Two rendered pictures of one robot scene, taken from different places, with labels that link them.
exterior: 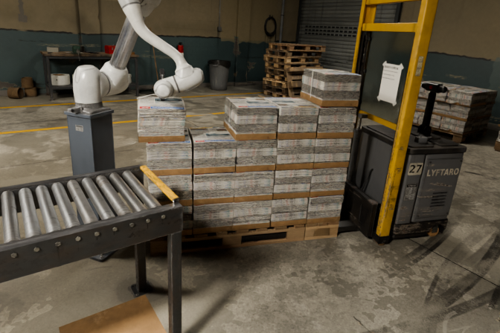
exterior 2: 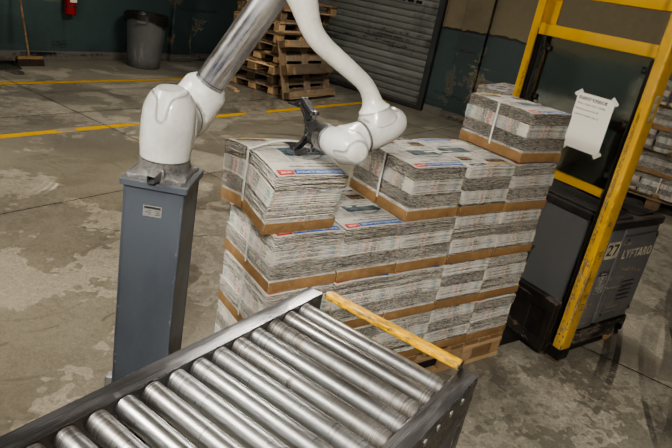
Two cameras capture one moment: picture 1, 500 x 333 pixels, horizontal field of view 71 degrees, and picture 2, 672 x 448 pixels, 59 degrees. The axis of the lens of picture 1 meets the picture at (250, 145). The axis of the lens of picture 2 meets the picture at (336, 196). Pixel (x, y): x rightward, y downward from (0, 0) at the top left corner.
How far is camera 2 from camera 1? 1.19 m
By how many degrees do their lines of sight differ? 20
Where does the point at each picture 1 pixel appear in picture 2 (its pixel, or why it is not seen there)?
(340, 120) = (536, 182)
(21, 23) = not seen: outside the picture
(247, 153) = (414, 241)
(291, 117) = (480, 181)
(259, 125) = (438, 196)
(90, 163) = (166, 278)
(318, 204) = (484, 310)
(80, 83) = (169, 125)
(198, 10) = not seen: outside the picture
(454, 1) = not seen: outside the picture
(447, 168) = (642, 246)
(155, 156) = (285, 258)
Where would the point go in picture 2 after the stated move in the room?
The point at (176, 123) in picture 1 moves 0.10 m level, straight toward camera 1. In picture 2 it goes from (328, 198) to (342, 210)
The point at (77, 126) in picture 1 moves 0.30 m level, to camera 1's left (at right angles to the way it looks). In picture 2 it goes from (146, 208) to (37, 203)
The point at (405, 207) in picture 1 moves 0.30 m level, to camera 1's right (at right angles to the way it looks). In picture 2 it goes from (591, 305) to (634, 304)
